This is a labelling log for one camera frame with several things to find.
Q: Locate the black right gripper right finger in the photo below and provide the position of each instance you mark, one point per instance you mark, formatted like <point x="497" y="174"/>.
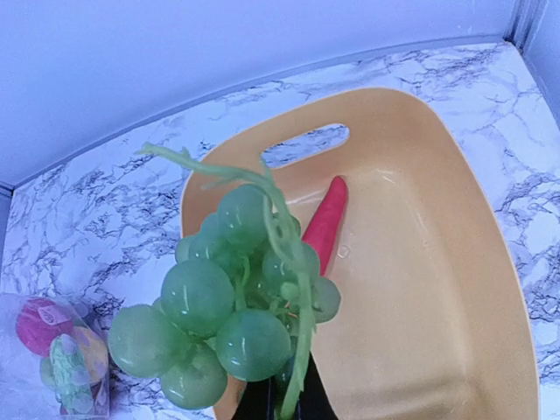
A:
<point x="313" y="403"/>

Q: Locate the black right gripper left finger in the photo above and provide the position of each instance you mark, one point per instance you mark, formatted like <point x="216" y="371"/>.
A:
<point x="258" y="401"/>

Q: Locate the dark green toy broccoli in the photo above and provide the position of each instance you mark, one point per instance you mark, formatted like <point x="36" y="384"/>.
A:
<point x="240" y="304"/>

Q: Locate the yellow toy pepper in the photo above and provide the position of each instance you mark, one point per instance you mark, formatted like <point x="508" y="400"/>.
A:
<point x="94" y="351"/>

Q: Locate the red toy chili pepper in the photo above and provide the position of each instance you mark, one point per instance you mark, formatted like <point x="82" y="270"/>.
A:
<point x="321" y="233"/>

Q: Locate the green toy cucumber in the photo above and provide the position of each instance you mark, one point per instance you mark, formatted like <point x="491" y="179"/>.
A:
<point x="71" y="378"/>

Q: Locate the clear zip top bag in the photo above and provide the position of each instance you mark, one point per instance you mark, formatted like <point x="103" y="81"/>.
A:
<point x="27" y="384"/>

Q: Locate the red toy tomato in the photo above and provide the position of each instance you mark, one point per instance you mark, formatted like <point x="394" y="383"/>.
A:
<point x="40" y="322"/>

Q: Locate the yellow plastic basket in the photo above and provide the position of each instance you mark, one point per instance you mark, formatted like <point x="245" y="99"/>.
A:
<point x="432" y="323"/>

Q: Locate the left aluminium frame post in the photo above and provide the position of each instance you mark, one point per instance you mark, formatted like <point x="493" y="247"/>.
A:
<point x="6" y="190"/>

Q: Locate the aluminium frame post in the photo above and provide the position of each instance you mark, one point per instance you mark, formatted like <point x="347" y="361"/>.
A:
<point x="524" y="19"/>
<point x="6" y="190"/>

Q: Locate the right aluminium frame post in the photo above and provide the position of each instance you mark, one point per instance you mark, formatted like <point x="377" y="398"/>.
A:
<point x="524" y="19"/>

